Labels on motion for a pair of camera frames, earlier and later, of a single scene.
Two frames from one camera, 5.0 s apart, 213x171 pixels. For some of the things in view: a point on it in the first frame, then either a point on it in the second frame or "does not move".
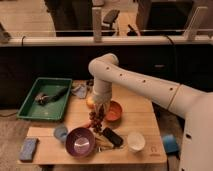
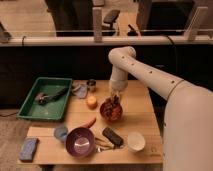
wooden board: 123,131 does not move
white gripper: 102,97 → 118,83
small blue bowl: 60,133 does not move
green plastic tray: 46,99 does not move
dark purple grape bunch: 96,121 → 111,110
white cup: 136,142 does not move
